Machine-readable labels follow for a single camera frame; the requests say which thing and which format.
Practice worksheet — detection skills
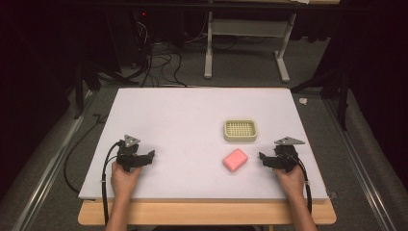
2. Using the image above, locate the wooden table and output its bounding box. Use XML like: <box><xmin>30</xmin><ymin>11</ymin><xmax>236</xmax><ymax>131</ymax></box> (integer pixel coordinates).
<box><xmin>77</xmin><ymin>197</ymin><xmax>338</xmax><ymax>226</ymax></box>

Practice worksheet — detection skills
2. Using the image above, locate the black stand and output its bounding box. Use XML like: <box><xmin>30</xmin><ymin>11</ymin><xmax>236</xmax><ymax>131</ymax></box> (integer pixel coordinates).
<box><xmin>290</xmin><ymin>68</ymin><xmax>350</xmax><ymax>132</ymax></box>
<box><xmin>72</xmin><ymin>57</ymin><xmax>139</xmax><ymax>120</ymax></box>

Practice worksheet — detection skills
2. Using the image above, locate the person's left hand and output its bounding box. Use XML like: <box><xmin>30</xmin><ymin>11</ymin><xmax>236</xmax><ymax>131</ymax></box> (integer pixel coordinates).
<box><xmin>111</xmin><ymin>161</ymin><xmax>143</xmax><ymax>202</ymax></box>

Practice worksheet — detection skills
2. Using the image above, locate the black floor cable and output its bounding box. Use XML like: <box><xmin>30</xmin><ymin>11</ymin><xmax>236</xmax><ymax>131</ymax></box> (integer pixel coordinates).
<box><xmin>63</xmin><ymin>113</ymin><xmax>109</xmax><ymax>194</ymax></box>

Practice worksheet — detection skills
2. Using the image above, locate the beige soap dish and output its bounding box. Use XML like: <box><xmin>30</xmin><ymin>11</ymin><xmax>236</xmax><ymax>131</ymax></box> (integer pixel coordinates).
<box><xmin>222</xmin><ymin>118</ymin><xmax>259</xmax><ymax>143</ymax></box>

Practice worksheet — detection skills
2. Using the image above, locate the pink soap bar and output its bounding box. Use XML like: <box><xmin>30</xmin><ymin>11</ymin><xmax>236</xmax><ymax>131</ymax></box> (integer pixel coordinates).
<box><xmin>222</xmin><ymin>147</ymin><xmax>249</xmax><ymax>173</ymax></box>

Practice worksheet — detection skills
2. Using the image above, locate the person's right hand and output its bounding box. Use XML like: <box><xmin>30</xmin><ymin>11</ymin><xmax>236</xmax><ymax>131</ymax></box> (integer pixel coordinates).
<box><xmin>272</xmin><ymin>165</ymin><xmax>306</xmax><ymax>202</ymax></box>

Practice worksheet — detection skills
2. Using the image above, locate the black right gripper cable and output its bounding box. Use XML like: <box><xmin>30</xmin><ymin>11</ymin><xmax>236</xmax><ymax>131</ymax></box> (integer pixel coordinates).
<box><xmin>288</xmin><ymin>153</ymin><xmax>314</xmax><ymax>216</ymax></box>

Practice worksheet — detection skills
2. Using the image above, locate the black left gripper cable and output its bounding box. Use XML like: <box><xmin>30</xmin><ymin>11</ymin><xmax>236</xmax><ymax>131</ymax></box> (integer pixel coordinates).
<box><xmin>101</xmin><ymin>141</ymin><xmax>121</xmax><ymax>225</ymax></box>

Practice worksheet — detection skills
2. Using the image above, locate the white foam mat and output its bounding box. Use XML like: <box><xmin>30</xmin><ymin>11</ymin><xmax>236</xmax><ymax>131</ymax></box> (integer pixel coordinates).
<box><xmin>78</xmin><ymin>87</ymin><xmax>329</xmax><ymax>204</ymax></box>

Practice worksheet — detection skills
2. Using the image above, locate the bundle of black floor cables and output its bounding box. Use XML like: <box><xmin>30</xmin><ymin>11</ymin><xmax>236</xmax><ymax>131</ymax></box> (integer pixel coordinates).
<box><xmin>129</xmin><ymin>18</ymin><xmax>189</xmax><ymax>89</ymax></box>

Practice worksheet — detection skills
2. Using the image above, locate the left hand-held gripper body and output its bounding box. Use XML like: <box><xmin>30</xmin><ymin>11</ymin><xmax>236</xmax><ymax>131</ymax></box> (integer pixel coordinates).
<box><xmin>115</xmin><ymin>134</ymin><xmax>145</xmax><ymax>173</ymax></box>

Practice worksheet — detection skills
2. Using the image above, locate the white metal desk frame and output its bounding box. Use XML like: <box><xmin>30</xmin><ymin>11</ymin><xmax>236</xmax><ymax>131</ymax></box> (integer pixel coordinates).
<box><xmin>203</xmin><ymin>11</ymin><xmax>297</xmax><ymax>84</ymax></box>

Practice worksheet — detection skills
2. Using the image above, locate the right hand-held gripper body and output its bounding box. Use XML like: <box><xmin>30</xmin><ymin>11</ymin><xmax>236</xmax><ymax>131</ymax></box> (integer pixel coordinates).
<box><xmin>268</xmin><ymin>136</ymin><xmax>306</xmax><ymax>173</ymax></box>

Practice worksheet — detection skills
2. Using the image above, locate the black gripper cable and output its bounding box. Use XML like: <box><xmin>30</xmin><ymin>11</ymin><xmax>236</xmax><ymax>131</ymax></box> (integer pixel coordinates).
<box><xmin>288</xmin><ymin>153</ymin><xmax>314</xmax><ymax>216</ymax></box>
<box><xmin>101</xmin><ymin>141</ymin><xmax>121</xmax><ymax>225</ymax></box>

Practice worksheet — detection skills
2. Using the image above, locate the aluminium floor rail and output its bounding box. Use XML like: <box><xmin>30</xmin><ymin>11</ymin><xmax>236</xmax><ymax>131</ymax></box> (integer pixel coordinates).
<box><xmin>323</xmin><ymin>98</ymin><xmax>398</xmax><ymax>231</ymax></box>
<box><xmin>11</xmin><ymin>92</ymin><xmax>97</xmax><ymax>231</ymax></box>

